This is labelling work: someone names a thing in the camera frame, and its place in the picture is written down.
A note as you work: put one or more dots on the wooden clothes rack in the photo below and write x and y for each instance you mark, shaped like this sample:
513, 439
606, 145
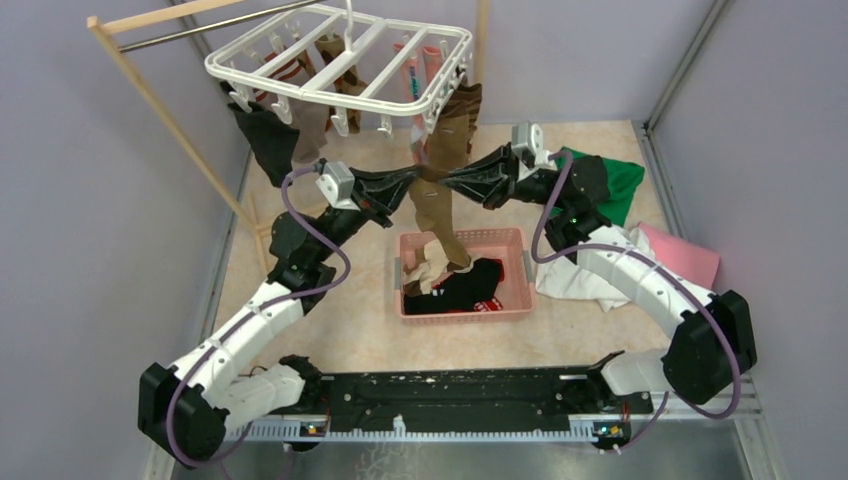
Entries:
105, 33

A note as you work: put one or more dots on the pink cloth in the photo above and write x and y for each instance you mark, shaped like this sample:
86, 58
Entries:
694, 263

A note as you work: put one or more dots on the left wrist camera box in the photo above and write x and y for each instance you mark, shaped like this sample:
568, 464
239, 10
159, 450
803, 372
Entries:
336, 183

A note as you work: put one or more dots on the pink plastic basket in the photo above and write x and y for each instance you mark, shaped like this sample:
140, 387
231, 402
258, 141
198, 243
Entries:
513, 299

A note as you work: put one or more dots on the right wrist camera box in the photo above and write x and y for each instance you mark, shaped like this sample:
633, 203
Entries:
527, 144

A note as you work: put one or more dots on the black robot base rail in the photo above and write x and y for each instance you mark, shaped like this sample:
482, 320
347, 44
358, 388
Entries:
512, 405

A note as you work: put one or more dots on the black hanging sock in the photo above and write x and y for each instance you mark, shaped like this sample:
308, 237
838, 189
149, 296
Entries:
272, 141

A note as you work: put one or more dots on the green shirt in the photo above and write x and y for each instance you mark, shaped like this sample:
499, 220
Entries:
609, 184

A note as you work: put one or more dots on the brown striped sock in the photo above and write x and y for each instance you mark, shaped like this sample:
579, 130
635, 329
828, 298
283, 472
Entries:
471, 95

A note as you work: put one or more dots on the orange brown argyle sock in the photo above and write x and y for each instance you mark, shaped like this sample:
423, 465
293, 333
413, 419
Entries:
329, 47

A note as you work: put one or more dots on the plain tan brown sock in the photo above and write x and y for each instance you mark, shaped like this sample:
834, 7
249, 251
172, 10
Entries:
447, 145

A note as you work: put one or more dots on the white plastic clip hanger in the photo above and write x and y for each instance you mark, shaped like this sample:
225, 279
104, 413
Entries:
247, 63

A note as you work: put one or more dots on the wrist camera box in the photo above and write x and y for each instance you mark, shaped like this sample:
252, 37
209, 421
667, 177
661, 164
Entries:
527, 144
336, 183

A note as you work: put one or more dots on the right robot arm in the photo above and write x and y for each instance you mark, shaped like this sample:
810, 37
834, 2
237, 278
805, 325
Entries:
711, 337

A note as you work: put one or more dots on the pile of socks in basket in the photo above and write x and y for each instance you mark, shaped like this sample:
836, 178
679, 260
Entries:
430, 288

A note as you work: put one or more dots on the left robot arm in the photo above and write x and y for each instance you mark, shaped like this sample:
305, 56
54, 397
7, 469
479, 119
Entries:
188, 406

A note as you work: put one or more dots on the pink sock with teal spots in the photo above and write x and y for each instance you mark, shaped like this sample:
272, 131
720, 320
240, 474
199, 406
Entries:
417, 72

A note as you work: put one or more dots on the white cloth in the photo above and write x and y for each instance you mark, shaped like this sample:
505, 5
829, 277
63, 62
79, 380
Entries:
562, 279

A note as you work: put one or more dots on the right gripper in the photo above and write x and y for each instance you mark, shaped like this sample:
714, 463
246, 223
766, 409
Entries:
481, 182

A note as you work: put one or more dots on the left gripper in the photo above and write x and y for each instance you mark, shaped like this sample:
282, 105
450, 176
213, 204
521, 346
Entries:
378, 194

